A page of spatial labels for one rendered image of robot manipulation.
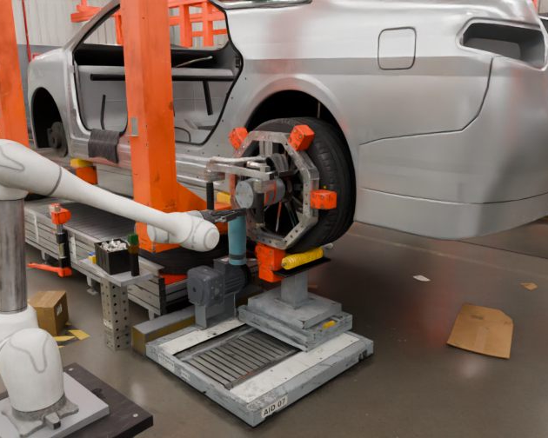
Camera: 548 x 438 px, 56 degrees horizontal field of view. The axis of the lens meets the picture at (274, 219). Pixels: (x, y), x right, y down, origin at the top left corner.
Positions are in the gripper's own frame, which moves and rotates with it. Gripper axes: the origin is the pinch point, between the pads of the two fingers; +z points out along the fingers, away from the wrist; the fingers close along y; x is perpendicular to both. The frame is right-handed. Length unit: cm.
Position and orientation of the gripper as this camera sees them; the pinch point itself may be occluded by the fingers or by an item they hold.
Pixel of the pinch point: (238, 212)
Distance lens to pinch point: 210.8
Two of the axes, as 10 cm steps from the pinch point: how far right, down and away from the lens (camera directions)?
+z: 7.1, -1.8, 6.8
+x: 0.0, -9.7, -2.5
